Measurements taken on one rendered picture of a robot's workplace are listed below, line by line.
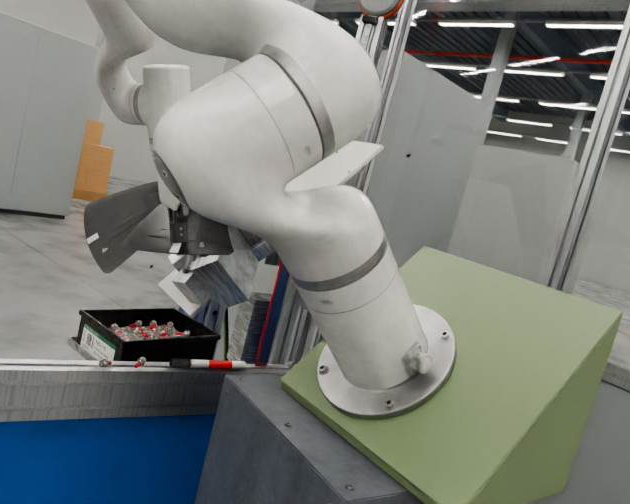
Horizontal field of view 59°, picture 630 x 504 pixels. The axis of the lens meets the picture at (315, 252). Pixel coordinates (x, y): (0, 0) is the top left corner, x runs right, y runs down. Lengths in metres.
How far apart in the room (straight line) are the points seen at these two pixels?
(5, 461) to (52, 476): 0.08
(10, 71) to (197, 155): 6.40
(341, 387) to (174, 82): 0.62
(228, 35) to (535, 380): 0.50
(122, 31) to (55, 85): 6.07
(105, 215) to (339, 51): 1.05
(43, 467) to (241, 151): 0.68
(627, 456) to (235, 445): 0.89
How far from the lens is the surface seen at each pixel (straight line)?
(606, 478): 1.43
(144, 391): 0.98
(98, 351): 1.09
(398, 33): 2.12
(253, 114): 0.50
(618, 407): 1.40
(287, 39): 0.55
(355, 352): 0.67
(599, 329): 0.74
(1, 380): 0.92
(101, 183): 9.65
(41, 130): 7.01
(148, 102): 1.08
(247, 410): 0.76
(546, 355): 0.72
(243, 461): 0.77
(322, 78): 0.52
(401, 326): 0.67
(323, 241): 0.56
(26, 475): 1.03
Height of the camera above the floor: 1.23
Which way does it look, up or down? 7 degrees down
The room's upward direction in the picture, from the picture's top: 14 degrees clockwise
